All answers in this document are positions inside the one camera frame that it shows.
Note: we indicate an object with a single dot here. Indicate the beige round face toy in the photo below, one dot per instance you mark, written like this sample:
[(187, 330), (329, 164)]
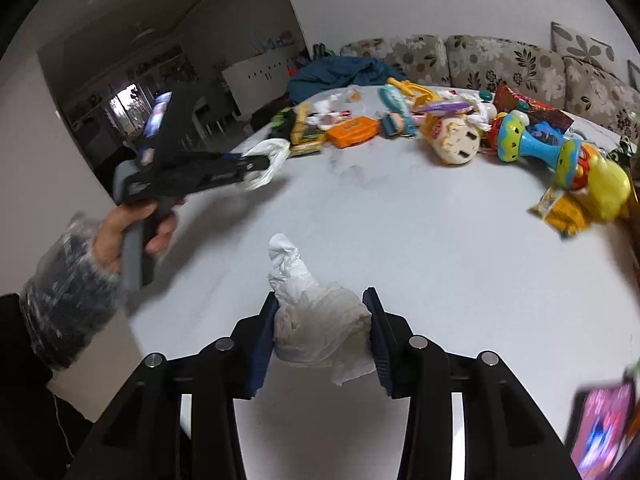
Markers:
[(455, 142)]

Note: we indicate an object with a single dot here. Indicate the black green item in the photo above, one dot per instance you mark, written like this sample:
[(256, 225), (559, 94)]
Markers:
[(282, 122)]

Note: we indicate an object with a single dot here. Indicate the yellow plastic toy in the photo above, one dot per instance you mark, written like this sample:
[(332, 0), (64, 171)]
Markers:
[(610, 187)]

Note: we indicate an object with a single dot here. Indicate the teal toy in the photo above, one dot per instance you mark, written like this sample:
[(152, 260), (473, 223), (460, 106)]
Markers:
[(397, 107)]

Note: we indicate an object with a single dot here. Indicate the blue yellow rattle toy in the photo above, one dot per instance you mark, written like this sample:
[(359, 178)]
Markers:
[(542, 147)]

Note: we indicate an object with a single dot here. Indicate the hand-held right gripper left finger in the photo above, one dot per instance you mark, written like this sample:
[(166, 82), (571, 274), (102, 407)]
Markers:
[(262, 355)]

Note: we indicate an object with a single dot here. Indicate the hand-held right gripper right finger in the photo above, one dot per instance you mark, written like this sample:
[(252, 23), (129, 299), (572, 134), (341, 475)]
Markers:
[(378, 350)]

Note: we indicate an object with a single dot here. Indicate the yellow toy piece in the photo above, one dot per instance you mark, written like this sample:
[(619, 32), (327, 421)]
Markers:
[(417, 91)]

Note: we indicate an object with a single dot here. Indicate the white tissue wad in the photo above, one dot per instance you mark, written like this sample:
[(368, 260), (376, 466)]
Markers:
[(320, 325)]

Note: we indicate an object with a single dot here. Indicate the person's left forearm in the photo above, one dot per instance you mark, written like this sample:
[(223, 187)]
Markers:
[(65, 300)]

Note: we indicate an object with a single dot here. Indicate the floral sofa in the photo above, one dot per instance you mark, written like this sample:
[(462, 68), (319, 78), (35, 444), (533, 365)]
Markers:
[(500, 60)]

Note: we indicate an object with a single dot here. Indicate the purple packet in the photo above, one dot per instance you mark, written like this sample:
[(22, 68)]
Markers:
[(442, 107)]

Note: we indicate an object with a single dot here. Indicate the smartphone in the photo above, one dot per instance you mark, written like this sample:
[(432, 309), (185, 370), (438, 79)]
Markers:
[(600, 425)]

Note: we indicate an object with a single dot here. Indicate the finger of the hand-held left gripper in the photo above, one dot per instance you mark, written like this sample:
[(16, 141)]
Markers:
[(247, 165)]

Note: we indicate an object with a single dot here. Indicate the blue cloth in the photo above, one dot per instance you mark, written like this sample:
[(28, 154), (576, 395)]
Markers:
[(335, 77)]

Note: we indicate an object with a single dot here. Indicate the crumpled yellow snack packet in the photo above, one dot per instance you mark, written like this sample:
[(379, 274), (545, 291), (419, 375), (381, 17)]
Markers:
[(562, 210)]

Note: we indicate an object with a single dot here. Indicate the green yellow packet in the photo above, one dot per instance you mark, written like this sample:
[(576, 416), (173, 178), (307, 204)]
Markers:
[(302, 130)]

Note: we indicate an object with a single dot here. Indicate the bright window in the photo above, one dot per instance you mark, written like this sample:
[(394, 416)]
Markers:
[(127, 110)]

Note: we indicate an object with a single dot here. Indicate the small white plastic bag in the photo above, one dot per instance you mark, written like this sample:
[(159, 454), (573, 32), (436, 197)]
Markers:
[(272, 157)]

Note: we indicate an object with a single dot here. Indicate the person's left hand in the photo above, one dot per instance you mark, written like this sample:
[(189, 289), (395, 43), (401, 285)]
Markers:
[(110, 235)]

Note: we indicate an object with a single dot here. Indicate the orange plastic box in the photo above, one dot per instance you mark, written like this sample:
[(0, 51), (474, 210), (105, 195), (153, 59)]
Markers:
[(352, 132)]

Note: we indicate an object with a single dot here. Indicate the dark red snack packet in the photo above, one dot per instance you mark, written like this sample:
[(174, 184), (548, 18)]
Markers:
[(540, 107)]

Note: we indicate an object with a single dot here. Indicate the white cabinet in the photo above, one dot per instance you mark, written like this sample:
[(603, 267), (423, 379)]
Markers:
[(260, 80)]

